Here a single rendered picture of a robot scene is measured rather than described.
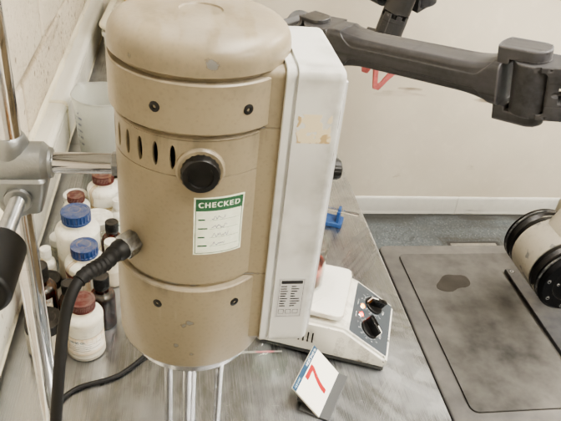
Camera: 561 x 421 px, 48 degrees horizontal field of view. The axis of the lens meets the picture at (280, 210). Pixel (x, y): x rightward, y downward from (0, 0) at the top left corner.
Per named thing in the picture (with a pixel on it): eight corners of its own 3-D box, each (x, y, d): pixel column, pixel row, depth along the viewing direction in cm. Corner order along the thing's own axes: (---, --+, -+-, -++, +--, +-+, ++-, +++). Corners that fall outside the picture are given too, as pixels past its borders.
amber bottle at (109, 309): (120, 327, 98) (118, 279, 93) (96, 334, 97) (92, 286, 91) (112, 311, 101) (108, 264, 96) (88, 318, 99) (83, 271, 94)
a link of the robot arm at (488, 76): (550, 116, 89) (563, 42, 83) (532, 132, 86) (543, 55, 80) (321, 60, 115) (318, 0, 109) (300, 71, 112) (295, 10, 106)
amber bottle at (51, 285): (41, 307, 100) (32, 253, 94) (66, 313, 100) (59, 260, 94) (25, 326, 97) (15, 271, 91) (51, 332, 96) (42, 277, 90)
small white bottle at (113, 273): (125, 276, 108) (123, 236, 104) (118, 289, 106) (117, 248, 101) (107, 274, 109) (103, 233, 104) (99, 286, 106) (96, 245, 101)
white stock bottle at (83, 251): (98, 282, 106) (93, 228, 100) (116, 304, 103) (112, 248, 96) (62, 296, 103) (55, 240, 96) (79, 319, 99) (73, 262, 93)
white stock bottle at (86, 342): (66, 339, 95) (60, 289, 90) (103, 332, 97) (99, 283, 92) (69, 366, 91) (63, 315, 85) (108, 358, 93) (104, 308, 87)
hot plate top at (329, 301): (352, 273, 103) (353, 269, 102) (342, 322, 93) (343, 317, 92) (281, 258, 104) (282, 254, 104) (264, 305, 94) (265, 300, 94)
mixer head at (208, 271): (302, 286, 53) (346, -7, 40) (327, 387, 44) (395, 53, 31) (126, 288, 51) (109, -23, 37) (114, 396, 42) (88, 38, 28)
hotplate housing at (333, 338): (390, 317, 106) (399, 281, 102) (383, 373, 95) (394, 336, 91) (264, 289, 109) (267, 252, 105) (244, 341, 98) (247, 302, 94)
